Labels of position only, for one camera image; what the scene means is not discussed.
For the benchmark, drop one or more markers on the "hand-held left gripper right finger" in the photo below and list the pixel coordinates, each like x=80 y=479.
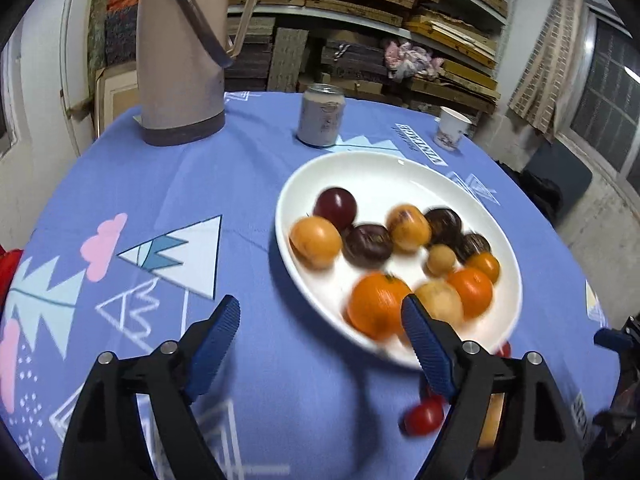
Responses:
x=425 y=345

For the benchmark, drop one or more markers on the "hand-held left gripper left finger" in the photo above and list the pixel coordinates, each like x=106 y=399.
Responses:
x=215 y=345

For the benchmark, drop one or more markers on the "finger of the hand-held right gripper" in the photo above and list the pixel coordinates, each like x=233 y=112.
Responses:
x=612 y=339

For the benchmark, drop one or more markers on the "pale yellow pear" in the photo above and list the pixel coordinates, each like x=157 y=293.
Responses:
x=442 y=305

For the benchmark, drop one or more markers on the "orange tangerine with stem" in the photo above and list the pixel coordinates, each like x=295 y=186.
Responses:
x=375 y=305

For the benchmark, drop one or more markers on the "large orange tangerine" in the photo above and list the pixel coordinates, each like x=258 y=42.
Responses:
x=470 y=290

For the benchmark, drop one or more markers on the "small beige longan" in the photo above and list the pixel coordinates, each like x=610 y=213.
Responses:
x=441 y=260

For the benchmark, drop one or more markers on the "small orange tangerine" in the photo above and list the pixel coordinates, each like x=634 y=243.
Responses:
x=484 y=266

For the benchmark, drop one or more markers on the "yellow-orange tangerine green stem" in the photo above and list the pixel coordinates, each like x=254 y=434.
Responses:
x=490 y=420

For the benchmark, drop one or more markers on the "dark brown water chestnut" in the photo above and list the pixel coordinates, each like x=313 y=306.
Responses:
x=472 y=246

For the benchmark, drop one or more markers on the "speckled yellow round fruit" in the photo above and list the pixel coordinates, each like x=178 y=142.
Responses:
x=408 y=226

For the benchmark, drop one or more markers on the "dark purple plum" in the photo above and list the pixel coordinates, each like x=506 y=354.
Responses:
x=336 y=206
x=443 y=225

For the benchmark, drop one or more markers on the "smooth beige round fruit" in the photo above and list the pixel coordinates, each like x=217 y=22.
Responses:
x=316 y=241

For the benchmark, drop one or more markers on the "white oval plate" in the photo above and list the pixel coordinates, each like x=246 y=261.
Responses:
x=360 y=180

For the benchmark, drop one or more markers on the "black bag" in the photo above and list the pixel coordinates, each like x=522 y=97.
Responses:
x=535 y=190

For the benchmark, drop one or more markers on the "dark blue chair cushion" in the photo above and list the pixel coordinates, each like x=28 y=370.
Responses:
x=565 y=170

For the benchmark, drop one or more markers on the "printed paper cup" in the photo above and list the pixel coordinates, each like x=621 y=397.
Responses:
x=451 y=130

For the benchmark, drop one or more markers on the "red cloth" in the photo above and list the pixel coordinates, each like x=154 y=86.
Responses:
x=9 y=275

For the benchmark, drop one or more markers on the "window with metal grille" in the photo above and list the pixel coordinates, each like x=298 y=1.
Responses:
x=605 y=100

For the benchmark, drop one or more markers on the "silver drink can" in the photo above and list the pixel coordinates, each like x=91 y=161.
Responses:
x=321 y=117

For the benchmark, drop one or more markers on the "checkered beige curtain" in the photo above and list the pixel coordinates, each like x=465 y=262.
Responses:
x=545 y=75

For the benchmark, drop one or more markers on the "pink floral cloth bundle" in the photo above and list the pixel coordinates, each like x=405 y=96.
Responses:
x=412 y=60

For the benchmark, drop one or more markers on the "beige thermos jug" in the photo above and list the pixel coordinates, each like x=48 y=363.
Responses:
x=175 y=60

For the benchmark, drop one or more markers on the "white door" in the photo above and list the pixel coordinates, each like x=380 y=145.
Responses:
x=75 y=60

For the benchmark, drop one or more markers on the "stack of patterned fabric boxes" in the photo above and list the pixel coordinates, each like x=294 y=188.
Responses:
x=117 y=25

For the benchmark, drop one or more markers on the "white metal shelf rack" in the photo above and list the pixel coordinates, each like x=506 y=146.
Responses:
x=280 y=9

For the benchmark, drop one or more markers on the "wooden picture frame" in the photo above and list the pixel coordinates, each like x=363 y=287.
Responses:
x=117 y=100

